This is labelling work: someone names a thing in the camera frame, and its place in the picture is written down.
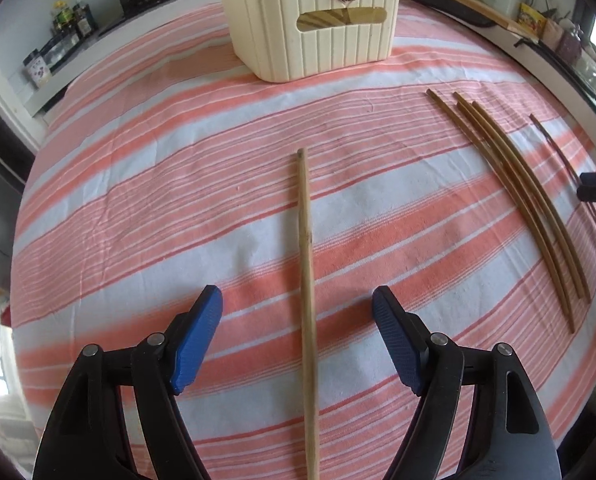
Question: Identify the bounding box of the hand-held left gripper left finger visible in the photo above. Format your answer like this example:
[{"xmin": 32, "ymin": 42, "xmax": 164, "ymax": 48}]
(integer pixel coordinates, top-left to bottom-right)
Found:
[{"xmin": 32, "ymin": 284, "xmax": 223, "ymax": 480}]

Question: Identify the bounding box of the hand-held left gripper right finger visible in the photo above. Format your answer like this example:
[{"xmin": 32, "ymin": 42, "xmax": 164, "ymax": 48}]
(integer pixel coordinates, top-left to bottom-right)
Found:
[{"xmin": 372, "ymin": 285, "xmax": 564, "ymax": 480}]

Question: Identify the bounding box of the brown wooden chopstick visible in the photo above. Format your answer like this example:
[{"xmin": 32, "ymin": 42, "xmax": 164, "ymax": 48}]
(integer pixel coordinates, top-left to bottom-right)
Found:
[
  {"xmin": 471, "ymin": 101, "xmax": 592, "ymax": 303},
  {"xmin": 458, "ymin": 102, "xmax": 581, "ymax": 298},
  {"xmin": 426, "ymin": 89, "xmax": 576, "ymax": 335},
  {"xmin": 453, "ymin": 92, "xmax": 586, "ymax": 301}
]

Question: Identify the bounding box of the light wooden chopstick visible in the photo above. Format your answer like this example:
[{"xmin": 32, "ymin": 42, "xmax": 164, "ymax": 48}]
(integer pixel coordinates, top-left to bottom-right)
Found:
[{"xmin": 295, "ymin": 148, "xmax": 321, "ymax": 480}]

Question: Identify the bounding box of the cream utensil holder box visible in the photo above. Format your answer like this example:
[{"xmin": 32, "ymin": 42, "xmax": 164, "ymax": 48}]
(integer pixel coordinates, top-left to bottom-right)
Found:
[{"xmin": 213, "ymin": 0, "xmax": 409, "ymax": 83}]

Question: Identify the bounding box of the purple soap bottle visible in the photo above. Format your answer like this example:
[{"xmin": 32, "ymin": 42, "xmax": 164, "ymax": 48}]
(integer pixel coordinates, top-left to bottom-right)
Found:
[{"xmin": 558, "ymin": 20, "xmax": 586, "ymax": 63}]

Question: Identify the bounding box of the wooden cutting board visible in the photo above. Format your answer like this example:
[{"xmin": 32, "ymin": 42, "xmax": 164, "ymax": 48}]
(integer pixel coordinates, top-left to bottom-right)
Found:
[{"xmin": 408, "ymin": 0, "xmax": 539, "ymax": 43}]

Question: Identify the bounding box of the black oblong holder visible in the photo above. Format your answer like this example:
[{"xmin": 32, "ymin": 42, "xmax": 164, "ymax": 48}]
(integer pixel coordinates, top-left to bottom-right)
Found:
[{"xmin": 405, "ymin": 0, "xmax": 499, "ymax": 28}]

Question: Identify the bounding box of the white label spice jar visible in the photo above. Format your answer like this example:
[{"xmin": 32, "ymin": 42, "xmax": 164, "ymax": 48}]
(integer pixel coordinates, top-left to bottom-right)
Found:
[{"xmin": 24, "ymin": 51, "xmax": 52, "ymax": 88}]

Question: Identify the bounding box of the black gas stove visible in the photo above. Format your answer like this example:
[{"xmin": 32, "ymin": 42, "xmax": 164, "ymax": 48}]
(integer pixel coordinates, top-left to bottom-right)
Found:
[{"xmin": 98, "ymin": 0, "xmax": 219, "ymax": 36}]

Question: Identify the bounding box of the dark sauce bottle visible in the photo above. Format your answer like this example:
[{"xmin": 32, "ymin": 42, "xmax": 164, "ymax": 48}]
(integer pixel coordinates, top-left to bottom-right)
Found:
[{"xmin": 72, "ymin": 0, "xmax": 97, "ymax": 36}]

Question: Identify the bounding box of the yellow cap sauce bottle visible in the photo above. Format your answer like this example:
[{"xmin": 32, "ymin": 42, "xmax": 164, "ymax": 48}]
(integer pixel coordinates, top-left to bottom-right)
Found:
[{"xmin": 52, "ymin": 2, "xmax": 74, "ymax": 32}]

